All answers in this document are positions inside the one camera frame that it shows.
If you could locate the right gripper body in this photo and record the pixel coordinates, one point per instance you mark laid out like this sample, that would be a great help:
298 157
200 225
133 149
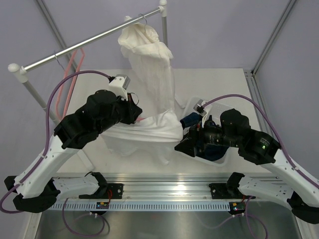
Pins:
210 134

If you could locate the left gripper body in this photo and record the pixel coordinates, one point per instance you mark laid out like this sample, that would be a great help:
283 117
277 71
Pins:
124 111

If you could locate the pink hanger with shirt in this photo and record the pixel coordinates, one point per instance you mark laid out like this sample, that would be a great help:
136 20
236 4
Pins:
135 97

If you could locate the dark blue denim skirt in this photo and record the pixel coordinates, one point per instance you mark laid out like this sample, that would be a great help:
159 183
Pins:
191 120

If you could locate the white shirt garment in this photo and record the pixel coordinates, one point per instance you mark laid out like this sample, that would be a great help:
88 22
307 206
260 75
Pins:
156 135

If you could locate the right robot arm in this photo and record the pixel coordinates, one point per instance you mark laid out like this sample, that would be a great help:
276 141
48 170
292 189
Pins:
259 148

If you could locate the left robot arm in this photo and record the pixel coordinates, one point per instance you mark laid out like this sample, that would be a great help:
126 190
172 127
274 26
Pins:
36 189

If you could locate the white plastic basket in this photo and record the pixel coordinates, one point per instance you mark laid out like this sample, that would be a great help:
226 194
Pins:
219 109

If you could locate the cream white long garment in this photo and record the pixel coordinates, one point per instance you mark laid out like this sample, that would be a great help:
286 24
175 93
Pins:
150 60

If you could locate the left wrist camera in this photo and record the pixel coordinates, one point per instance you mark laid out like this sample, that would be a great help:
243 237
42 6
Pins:
118 85

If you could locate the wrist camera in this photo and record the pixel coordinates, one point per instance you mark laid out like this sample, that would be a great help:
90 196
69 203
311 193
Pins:
201 110
118 85

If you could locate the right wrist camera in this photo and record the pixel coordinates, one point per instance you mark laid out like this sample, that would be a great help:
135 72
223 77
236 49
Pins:
201 110

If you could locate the aluminium mounting rail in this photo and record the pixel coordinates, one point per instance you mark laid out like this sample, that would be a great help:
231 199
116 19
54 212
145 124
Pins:
164 186

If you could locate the silver clothes rack rail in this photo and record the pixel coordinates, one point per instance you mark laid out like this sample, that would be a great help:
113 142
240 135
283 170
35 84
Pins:
90 40

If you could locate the white slotted cable duct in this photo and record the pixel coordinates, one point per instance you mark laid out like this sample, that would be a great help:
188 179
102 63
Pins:
140 206

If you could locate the right rack post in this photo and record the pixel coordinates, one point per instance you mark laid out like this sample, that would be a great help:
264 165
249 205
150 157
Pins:
163 11

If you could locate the rack post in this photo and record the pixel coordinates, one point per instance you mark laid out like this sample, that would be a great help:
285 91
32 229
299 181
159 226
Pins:
163 11
21 75

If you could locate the left rack post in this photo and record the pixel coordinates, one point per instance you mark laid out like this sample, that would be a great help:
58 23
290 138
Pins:
21 75

